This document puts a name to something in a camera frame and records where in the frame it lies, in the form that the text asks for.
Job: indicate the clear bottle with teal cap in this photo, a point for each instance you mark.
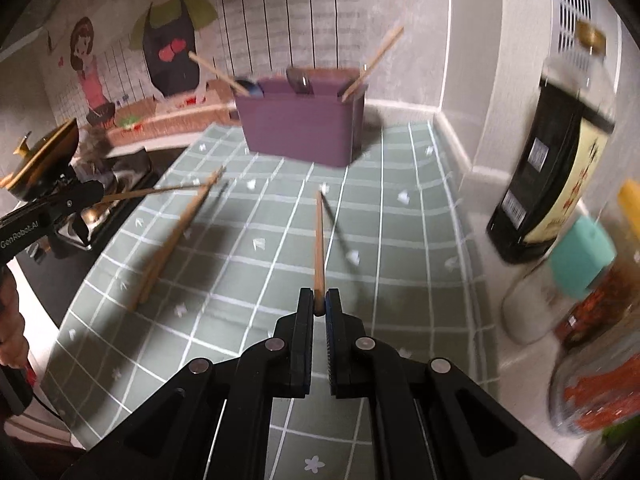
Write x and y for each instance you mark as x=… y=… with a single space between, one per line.
x=582 y=255

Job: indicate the glass jar with orange contents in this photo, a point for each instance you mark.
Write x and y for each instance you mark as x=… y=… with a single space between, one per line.
x=595 y=395

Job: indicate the dark sauce bottle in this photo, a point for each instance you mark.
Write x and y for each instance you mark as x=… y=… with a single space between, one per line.
x=545 y=160

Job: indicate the wall poster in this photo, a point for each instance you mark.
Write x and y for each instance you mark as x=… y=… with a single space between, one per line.
x=170 y=25

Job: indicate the red chili sauce jar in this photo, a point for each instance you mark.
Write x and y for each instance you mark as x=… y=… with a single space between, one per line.
x=600 y=305

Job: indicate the purple utensil container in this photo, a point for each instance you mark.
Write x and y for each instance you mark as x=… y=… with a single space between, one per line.
x=295 y=130

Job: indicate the grey translucent spoon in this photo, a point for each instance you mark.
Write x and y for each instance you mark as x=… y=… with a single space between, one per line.
x=300 y=81

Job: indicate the black gas stove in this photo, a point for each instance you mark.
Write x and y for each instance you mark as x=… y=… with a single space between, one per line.
x=130 y=170

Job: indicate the black pot with gold lid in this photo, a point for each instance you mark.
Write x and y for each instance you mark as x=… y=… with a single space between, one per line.
x=45 y=160

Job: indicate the dark brown spoon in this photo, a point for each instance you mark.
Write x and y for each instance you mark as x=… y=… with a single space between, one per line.
x=250 y=89

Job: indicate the green checked mat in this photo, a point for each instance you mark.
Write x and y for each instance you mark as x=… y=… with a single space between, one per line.
x=400 y=260

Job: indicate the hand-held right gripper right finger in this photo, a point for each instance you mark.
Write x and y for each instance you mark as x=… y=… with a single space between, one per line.
x=331 y=330

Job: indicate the white vented appliance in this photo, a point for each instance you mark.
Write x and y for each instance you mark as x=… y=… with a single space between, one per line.
x=570 y=0

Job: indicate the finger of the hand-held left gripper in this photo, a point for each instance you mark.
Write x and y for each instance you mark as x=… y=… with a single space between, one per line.
x=82 y=194

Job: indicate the person's left hand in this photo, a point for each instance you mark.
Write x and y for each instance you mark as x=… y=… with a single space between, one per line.
x=10 y=320

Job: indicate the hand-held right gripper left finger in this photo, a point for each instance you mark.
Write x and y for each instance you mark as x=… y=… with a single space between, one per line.
x=305 y=320

